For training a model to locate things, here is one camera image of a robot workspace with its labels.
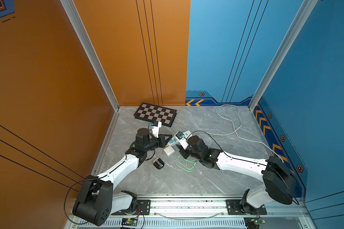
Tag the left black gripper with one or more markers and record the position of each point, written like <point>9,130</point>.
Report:
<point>162,142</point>

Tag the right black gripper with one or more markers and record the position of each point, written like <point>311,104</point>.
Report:
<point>182,151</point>

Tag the white USB charger adapter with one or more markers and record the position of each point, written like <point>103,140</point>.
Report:
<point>169,150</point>

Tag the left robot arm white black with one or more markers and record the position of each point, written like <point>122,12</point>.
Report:
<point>96,199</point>

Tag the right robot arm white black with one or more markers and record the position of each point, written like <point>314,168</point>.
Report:
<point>278,182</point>

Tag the black white chessboard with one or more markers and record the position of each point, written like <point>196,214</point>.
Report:
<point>152,113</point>

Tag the left green circuit board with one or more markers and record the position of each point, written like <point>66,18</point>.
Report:
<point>129,222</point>

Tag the green circuit board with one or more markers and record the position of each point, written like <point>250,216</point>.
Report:
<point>129,222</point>
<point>254,223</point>

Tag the right green circuit board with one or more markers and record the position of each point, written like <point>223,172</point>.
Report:
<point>254,223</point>

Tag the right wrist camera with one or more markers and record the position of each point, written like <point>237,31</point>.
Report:
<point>182,140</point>

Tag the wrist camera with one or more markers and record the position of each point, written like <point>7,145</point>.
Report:
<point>182,140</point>
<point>155,126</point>

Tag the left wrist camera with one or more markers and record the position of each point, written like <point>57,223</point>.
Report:
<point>155,126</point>

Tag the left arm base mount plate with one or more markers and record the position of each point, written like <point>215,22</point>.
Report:
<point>143,205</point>

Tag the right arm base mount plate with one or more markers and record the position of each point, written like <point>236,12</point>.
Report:
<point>235,208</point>

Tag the aluminium front rail frame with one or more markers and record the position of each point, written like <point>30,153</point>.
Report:
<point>210,212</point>

